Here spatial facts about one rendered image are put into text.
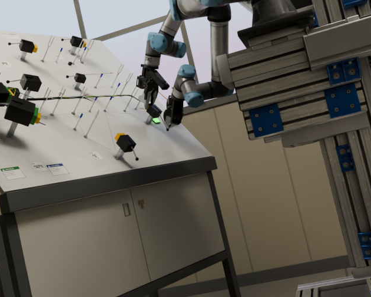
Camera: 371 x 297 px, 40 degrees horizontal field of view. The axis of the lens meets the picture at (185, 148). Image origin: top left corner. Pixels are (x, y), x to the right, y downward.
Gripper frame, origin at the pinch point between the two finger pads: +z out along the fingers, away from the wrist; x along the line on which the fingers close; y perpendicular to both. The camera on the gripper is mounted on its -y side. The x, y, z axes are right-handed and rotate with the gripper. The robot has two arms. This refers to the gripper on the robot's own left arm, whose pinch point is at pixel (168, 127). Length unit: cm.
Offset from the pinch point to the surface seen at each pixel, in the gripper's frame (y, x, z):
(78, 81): 12.2, 45.4, -6.9
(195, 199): -25.4, -18.2, 19.3
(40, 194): -65, 50, -22
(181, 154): -10.6, -7.8, 5.9
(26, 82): -13, 65, -24
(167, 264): -61, -5, 22
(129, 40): 137, 18, 56
